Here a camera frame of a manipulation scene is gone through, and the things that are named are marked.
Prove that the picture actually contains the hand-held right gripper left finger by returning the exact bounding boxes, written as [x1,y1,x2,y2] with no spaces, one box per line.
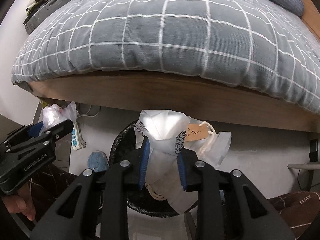
[29,135,150,240]

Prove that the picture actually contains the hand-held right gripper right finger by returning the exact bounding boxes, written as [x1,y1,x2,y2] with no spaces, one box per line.
[176,146,295,240]

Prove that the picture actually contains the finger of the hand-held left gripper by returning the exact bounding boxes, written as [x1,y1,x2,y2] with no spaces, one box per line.
[4,122,45,147]
[37,119,75,147]

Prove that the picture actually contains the clear plastic bag pink contents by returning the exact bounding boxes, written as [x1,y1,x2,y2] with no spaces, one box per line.
[41,102,79,133]

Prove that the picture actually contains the black trash bin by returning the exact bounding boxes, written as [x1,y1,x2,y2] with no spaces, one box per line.
[108,120,200,218]

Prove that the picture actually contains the white bag with paper tag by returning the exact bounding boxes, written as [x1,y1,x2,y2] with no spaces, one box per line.
[134,109,232,215]

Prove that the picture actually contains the person's left hand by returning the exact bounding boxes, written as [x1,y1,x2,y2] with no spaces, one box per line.
[2,189,36,222]

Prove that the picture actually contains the white power strip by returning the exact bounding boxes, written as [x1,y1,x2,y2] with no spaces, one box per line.
[71,122,87,150]

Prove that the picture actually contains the blue slipper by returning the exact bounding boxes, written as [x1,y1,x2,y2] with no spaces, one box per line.
[87,151,110,172]

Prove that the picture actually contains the grey suitcase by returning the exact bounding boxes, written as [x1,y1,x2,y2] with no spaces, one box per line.
[25,0,75,34]

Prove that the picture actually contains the person's brown patterned pants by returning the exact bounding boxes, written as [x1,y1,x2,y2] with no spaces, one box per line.
[25,166,320,240]

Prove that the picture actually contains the grey checkered bed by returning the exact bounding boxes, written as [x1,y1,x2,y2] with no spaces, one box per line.
[11,0,320,113]

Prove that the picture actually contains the wooden headboard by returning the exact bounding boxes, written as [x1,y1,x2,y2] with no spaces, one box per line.
[294,0,320,43]

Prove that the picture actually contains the white cable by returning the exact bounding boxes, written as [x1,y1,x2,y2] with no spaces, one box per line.
[77,104,101,118]

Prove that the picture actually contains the wooden bed frame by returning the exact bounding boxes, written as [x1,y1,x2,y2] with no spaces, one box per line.
[29,71,320,133]

